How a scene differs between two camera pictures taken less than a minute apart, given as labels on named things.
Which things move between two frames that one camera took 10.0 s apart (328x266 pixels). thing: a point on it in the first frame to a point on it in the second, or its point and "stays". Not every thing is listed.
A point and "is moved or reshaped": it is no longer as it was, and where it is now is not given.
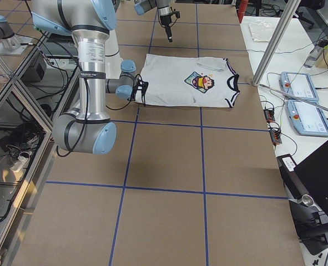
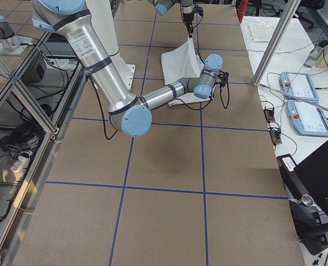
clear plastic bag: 261,31 stays
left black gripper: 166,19 to 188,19
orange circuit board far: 269,115 stays
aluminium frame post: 276,42 stays
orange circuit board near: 275,136 stays
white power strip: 21,161 stays
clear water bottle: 315,53 stays
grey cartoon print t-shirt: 177,81 is moved or reshaped
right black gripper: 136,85 to 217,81
